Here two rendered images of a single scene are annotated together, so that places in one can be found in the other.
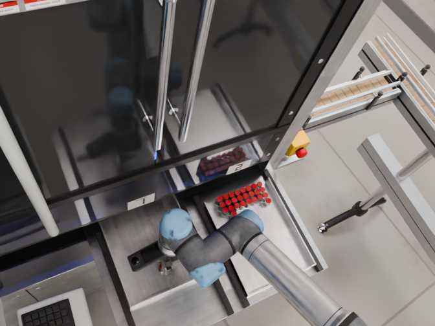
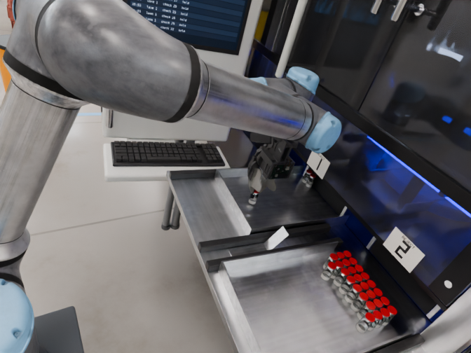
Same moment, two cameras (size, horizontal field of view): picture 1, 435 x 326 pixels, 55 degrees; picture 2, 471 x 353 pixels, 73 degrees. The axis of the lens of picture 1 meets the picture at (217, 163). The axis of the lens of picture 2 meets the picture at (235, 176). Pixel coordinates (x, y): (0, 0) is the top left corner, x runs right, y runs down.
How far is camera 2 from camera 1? 1.12 m
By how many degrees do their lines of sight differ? 66
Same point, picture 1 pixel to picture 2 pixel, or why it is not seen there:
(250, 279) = (244, 281)
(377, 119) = not seen: outside the picture
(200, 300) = (219, 225)
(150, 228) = (293, 202)
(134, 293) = (228, 181)
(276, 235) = (315, 336)
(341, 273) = not seen: outside the picture
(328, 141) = not seen: outside the picture
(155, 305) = (216, 192)
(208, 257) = (272, 81)
